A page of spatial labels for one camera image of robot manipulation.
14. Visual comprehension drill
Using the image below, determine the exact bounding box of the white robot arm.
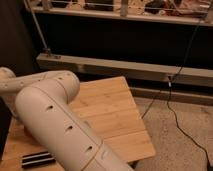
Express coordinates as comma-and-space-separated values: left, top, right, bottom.
0, 67, 133, 171

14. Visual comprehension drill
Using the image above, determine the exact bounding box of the metal diagonal rod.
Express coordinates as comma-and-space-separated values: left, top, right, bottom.
25, 0, 51, 56

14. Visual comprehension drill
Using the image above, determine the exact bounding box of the black white striped box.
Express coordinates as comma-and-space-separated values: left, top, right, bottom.
21, 151, 56, 169

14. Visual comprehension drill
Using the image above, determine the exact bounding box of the wooden upper shelf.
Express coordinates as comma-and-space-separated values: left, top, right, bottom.
23, 0, 213, 27

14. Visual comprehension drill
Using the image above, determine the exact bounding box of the black cable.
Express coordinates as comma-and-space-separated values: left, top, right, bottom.
141, 16, 213, 168

